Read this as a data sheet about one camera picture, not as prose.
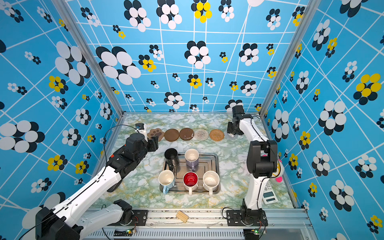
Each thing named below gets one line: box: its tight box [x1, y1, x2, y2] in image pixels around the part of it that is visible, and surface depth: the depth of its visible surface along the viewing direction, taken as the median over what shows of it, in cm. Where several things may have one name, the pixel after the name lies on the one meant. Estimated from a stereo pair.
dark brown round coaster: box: [164, 128, 180, 142], surface depth 109 cm
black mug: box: [164, 148, 180, 171], surface depth 90 cm
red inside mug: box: [182, 171, 199, 196], surface depth 82 cm
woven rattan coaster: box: [209, 129, 225, 142], surface depth 107 cm
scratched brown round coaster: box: [179, 127, 195, 141], surface depth 107 cm
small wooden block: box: [175, 210, 189, 223], surface depth 75 cm
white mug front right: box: [203, 170, 220, 197], surface depth 82 cm
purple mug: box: [184, 148, 200, 171], surface depth 91 cm
